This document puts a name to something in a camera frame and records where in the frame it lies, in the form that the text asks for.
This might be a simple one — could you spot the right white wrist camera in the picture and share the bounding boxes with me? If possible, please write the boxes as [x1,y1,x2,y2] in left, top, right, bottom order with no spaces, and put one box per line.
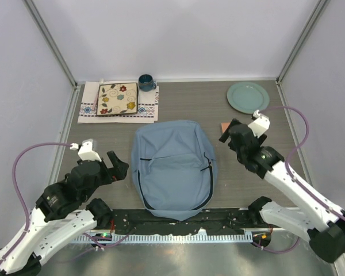
[248,110,270,138]

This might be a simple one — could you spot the white slotted cable duct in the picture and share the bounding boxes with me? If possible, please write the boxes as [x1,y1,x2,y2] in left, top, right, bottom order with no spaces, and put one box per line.
[71,232,254,244]

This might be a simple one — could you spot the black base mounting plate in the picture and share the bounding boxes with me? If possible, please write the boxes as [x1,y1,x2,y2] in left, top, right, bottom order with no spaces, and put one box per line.
[106,208,269,236]

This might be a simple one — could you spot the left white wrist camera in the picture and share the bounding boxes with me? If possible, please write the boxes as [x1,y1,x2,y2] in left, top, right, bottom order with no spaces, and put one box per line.
[70,139,102,162]

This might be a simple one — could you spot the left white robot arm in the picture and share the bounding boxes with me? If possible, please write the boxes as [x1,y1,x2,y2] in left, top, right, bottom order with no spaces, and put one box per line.
[0,151,129,275]

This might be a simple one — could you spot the white patterned cloth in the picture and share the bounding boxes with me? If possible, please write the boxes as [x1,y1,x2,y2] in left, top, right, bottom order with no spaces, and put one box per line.
[78,81,159,124]

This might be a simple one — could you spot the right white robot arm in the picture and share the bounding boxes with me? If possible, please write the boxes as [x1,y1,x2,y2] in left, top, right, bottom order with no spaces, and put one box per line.
[219,115,345,263]

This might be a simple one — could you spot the dark blue ceramic mug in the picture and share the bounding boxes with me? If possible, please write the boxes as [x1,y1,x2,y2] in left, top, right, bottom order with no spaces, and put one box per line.
[138,74,157,92]

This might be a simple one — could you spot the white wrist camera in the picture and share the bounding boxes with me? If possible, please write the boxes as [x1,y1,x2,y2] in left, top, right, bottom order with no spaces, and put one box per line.
[70,139,102,162]
[248,110,270,138]

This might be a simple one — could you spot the floral square tile plate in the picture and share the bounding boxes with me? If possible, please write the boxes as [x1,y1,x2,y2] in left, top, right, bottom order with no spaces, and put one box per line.
[96,83,138,117]

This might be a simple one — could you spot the teal round plate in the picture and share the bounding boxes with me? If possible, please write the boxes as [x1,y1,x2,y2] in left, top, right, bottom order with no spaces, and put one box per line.
[227,82,270,114]

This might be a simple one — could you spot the blue fabric backpack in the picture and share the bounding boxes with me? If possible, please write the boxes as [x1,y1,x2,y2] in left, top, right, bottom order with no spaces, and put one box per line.
[131,120,218,221]

